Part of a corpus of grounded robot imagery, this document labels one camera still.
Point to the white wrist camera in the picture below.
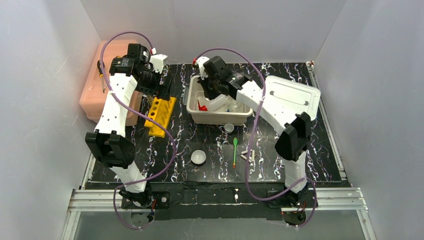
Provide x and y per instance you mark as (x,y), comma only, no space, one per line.
(158,61)
(200,63)

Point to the beige plastic bin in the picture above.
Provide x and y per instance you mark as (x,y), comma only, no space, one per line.
(220,117)

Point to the small white crucible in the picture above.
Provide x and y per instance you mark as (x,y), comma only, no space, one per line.
(229,128)

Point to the red capped wash bottle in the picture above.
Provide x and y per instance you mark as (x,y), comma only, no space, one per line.
(211,105)

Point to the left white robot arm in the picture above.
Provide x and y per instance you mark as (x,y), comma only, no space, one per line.
(108,142)

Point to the white bin lid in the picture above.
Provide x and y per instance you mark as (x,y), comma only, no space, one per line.
(295,96)

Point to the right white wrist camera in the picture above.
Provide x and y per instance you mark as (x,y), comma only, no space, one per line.
(200,63)

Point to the pink plastic storage box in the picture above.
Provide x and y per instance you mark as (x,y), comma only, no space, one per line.
(95,91)

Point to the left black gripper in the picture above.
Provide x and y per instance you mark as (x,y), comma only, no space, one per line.
(162,85)

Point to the aluminium frame rail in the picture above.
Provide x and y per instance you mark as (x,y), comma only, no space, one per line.
(210,201)

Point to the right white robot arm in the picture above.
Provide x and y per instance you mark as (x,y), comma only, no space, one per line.
(294,129)

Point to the round glass flask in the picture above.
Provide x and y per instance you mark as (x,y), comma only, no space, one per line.
(234,106)

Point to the white clay triangle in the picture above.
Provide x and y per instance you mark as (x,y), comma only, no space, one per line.
(248,156)

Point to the left yellow black screwdriver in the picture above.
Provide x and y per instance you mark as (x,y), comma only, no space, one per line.
(100,73)

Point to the yellow test tube rack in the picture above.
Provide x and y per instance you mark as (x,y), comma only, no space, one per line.
(160,112)

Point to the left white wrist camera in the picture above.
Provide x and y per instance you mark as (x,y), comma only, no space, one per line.
(158,61)

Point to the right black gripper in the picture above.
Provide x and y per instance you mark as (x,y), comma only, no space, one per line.
(205,82)

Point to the white ceramic evaporating dish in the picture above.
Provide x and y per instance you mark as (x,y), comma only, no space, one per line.
(198,157)

